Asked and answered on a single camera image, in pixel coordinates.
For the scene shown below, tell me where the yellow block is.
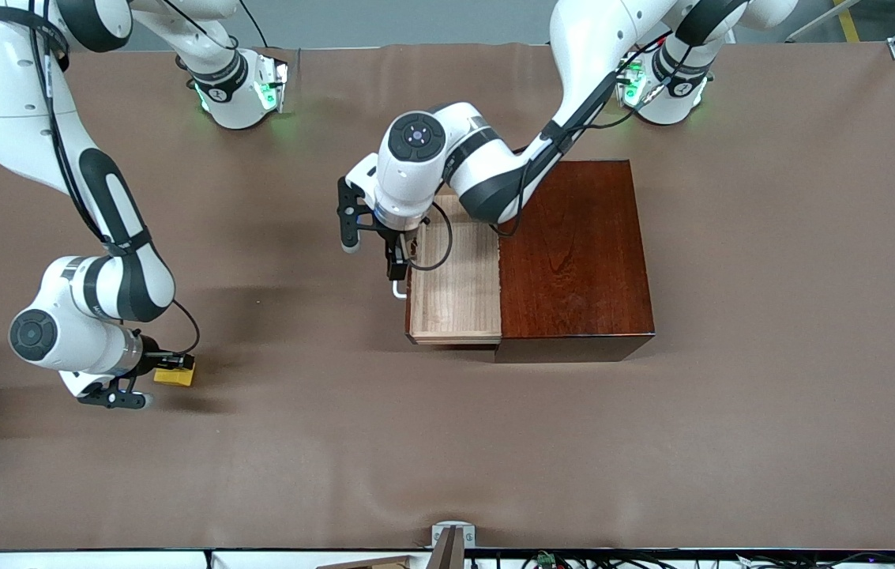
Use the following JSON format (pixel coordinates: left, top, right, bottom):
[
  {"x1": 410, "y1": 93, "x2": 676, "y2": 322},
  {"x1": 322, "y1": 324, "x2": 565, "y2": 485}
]
[{"x1": 152, "y1": 364, "x2": 197, "y2": 388}]

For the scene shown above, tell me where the light wood drawer white handle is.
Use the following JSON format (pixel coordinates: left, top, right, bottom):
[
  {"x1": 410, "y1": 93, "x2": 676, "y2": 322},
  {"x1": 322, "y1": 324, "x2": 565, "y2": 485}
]
[{"x1": 392, "y1": 193, "x2": 504, "y2": 348}]

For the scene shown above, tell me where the brown table mat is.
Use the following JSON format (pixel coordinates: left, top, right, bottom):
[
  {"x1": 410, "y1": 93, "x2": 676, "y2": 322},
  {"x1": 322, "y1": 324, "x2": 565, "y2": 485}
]
[{"x1": 0, "y1": 42, "x2": 895, "y2": 552}]

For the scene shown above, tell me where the dark red wooden cabinet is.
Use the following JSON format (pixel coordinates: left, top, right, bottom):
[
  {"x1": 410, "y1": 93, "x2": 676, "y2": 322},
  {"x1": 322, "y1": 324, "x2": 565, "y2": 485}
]
[{"x1": 492, "y1": 160, "x2": 656, "y2": 364}]

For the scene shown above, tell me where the light wooden board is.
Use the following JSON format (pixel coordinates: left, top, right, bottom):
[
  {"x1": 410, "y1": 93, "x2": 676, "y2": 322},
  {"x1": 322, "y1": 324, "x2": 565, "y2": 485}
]
[{"x1": 316, "y1": 555, "x2": 413, "y2": 569}]

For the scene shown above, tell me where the yellow floor tape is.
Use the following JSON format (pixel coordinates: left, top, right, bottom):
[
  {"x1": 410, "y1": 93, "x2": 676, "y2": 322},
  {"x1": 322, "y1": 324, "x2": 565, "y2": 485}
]
[{"x1": 833, "y1": 0, "x2": 863, "y2": 45}]

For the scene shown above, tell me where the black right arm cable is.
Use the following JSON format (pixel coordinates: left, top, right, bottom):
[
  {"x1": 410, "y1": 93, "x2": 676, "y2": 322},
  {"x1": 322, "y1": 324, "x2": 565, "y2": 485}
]
[{"x1": 27, "y1": 0, "x2": 202, "y2": 358}]

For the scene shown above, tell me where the black base cable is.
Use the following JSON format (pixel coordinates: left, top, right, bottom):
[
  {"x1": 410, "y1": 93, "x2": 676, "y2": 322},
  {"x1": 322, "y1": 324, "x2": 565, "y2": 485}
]
[{"x1": 237, "y1": 0, "x2": 271, "y2": 50}]

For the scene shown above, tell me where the grey metal bracket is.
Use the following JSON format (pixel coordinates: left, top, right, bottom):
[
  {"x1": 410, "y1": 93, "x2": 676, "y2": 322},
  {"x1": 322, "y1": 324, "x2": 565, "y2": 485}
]
[{"x1": 431, "y1": 521, "x2": 477, "y2": 569}]

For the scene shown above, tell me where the bundle of black cables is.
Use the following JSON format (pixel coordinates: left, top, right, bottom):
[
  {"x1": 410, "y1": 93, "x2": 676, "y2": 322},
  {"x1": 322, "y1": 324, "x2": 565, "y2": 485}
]
[{"x1": 467, "y1": 550, "x2": 895, "y2": 569}]

